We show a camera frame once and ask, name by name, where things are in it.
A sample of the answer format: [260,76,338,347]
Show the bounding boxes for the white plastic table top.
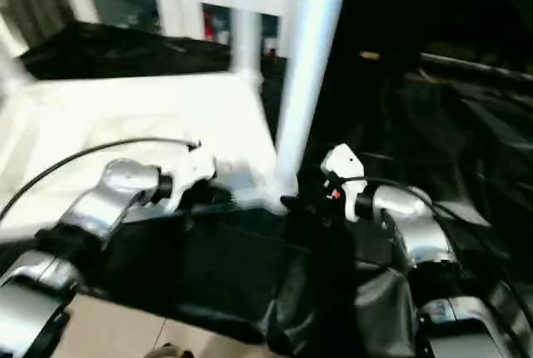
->
[0,70,292,246]

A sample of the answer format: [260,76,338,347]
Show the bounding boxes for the white plastic table leg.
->
[0,7,32,92]
[272,0,355,209]
[231,0,263,84]

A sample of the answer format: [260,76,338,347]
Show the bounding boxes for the dark metal rod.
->
[360,50,533,81]

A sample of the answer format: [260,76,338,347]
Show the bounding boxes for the dark left robot foot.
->
[152,343,193,358]

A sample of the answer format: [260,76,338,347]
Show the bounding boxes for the black mat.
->
[0,20,533,355]

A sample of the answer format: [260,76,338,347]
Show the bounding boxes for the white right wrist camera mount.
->
[320,142,368,223]

